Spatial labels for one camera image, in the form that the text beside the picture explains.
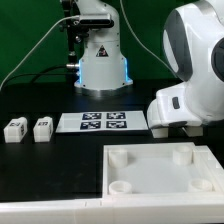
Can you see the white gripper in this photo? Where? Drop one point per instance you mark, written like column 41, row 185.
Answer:
column 169, row 109

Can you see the white square tabletop part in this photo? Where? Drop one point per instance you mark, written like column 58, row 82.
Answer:
column 162, row 169

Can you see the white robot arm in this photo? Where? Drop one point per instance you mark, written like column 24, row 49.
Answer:
column 193, row 43

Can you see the white sheet with markers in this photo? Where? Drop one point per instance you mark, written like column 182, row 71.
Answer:
column 102, row 121

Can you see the white L-shaped fence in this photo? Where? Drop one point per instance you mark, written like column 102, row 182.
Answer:
column 195, row 208

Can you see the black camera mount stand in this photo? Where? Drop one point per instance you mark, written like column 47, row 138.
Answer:
column 75, row 34

